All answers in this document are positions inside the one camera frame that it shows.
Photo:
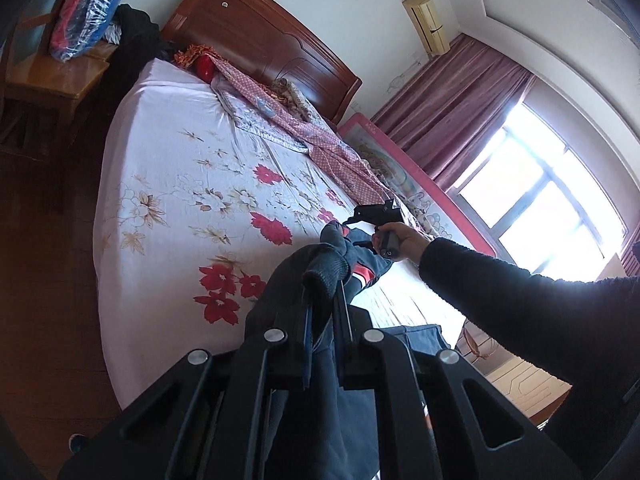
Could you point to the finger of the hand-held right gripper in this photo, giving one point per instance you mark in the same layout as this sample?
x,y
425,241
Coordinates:
x,y
356,216
364,244

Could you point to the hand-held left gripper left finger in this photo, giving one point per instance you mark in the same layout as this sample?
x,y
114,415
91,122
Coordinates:
x,y
306,360

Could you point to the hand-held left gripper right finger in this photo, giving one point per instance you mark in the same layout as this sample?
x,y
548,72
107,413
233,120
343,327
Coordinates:
x,y
350,355

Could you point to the dark pants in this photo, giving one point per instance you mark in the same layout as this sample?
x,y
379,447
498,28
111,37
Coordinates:
x,y
325,260

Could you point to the person's right forearm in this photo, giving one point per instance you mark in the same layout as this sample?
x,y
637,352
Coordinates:
x,y
525,300

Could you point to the person's right hand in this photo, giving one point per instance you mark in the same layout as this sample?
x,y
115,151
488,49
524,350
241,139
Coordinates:
x,y
407,242

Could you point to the pink checked quilt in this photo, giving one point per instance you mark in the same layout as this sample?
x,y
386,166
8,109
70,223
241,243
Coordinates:
x,y
320,135

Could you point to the mauve curtain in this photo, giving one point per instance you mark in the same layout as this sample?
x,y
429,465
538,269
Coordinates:
x,y
450,100

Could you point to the folded pale floral sheet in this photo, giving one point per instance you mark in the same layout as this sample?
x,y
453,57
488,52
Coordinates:
x,y
250,110

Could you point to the bed with floral sheet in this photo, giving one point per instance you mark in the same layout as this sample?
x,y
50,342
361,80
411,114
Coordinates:
x,y
200,160

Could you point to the light wooden cabinet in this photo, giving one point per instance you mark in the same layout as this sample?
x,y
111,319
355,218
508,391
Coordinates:
x,y
515,380

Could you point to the window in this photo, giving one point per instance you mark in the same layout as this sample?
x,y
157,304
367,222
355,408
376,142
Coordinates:
x,y
550,185

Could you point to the wooden headboard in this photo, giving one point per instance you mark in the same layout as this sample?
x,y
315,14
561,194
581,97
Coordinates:
x,y
260,35

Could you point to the beige air conditioner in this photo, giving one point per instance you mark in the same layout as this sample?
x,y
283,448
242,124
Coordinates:
x,y
430,20

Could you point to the red pillow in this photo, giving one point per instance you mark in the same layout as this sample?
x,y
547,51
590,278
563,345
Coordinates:
x,y
202,66

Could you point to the orange fringed cloth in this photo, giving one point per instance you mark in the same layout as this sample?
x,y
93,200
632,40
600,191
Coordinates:
x,y
187,55

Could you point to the black clothes pile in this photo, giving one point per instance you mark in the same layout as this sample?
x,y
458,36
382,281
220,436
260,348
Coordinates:
x,y
135,30

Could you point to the wooden chair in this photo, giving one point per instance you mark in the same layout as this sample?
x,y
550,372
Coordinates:
x,y
50,75

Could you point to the plastic bag of clothes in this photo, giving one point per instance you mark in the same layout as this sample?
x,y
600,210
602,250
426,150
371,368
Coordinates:
x,y
85,10

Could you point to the pink bed rail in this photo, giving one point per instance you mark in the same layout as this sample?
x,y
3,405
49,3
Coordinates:
x,y
400,160

